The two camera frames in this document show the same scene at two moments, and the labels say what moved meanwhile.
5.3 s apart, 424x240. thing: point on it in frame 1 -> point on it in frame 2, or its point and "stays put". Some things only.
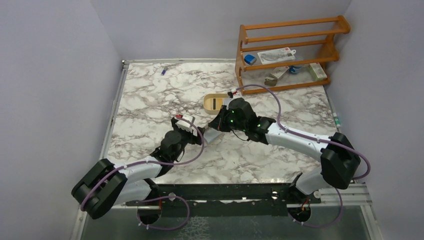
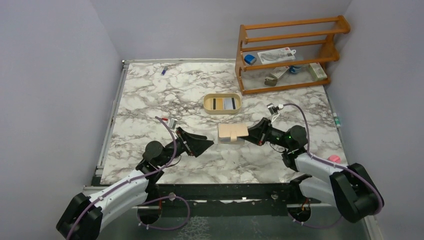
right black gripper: x=218 y=122 -> x=262 y=131
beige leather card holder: x=210 y=134 -> x=229 y=133
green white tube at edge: x=336 y=120 stays put
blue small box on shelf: x=250 y=59 stays put
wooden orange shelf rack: x=287 y=55 stays put
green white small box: x=317 y=71 stays put
